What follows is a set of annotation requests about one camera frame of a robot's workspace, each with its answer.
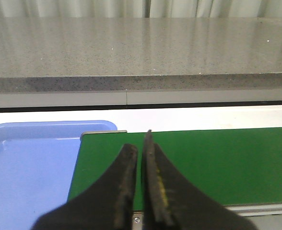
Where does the grey stone counter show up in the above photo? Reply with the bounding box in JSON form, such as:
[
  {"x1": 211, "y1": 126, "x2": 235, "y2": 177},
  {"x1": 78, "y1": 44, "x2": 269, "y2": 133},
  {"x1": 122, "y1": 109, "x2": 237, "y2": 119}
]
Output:
[{"x1": 0, "y1": 17, "x2": 282, "y2": 108}]

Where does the grey pleated curtain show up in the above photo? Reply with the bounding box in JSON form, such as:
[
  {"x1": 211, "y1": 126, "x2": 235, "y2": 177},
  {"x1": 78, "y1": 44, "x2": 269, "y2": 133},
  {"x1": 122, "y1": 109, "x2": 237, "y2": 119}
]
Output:
[{"x1": 0, "y1": 0, "x2": 282, "y2": 18}]

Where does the green conveyor belt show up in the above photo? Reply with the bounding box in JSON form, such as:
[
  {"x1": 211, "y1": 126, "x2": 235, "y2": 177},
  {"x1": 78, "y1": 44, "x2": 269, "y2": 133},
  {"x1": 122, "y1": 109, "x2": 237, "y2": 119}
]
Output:
[{"x1": 68, "y1": 127, "x2": 282, "y2": 216}]

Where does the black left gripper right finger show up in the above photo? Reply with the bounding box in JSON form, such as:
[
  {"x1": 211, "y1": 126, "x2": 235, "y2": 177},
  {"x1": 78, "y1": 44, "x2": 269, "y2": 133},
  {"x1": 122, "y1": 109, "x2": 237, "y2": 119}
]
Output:
[{"x1": 141, "y1": 130, "x2": 257, "y2": 230}]

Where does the aluminium conveyor frame rail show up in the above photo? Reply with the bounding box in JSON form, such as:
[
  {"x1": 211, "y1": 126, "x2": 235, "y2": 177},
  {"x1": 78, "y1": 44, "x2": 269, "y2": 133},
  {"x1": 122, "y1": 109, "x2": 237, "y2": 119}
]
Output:
[{"x1": 80, "y1": 130, "x2": 282, "y2": 225}]

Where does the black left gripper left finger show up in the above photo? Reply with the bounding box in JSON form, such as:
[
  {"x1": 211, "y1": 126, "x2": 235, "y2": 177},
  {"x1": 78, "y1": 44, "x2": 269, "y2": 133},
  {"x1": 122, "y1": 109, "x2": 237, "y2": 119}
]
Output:
[{"x1": 32, "y1": 144, "x2": 138, "y2": 230}]

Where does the blue plastic tray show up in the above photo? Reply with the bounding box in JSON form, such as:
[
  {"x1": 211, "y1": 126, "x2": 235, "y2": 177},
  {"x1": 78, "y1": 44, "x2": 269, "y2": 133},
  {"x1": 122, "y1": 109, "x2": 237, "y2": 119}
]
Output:
[{"x1": 0, "y1": 120, "x2": 117, "y2": 230}]

